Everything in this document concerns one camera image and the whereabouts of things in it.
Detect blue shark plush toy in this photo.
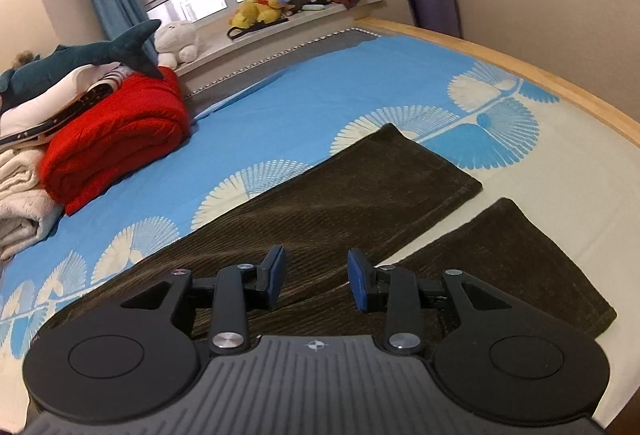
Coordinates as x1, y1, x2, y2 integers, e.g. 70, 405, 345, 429
1, 19, 162, 112

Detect cream folded clothing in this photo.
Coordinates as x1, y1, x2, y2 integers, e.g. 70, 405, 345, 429
1, 62, 134, 151

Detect dark brown corduroy pants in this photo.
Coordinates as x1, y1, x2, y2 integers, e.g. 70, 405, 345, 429
48, 125, 616, 337

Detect purple rolled yoga mat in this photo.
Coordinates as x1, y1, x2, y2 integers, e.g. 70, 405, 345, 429
407, 0, 462, 39

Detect red folded knit blanket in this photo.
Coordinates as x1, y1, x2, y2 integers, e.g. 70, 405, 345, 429
39, 67, 190, 216

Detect yellow bear plush toy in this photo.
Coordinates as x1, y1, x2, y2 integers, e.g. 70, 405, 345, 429
229, 0, 291, 30

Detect wooden bed frame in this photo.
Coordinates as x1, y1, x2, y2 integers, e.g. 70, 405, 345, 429
356, 17, 640, 146

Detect white plush toy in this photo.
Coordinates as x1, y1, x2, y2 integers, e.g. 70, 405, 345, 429
154, 20, 200, 70

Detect blue white patterned bedsheet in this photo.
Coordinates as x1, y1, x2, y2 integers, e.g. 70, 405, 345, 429
1, 36, 639, 432

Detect grey mattress edge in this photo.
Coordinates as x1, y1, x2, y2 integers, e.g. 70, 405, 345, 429
184, 27, 381, 121

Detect white folded blanket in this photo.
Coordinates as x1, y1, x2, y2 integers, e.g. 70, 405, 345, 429
1, 148, 62, 264

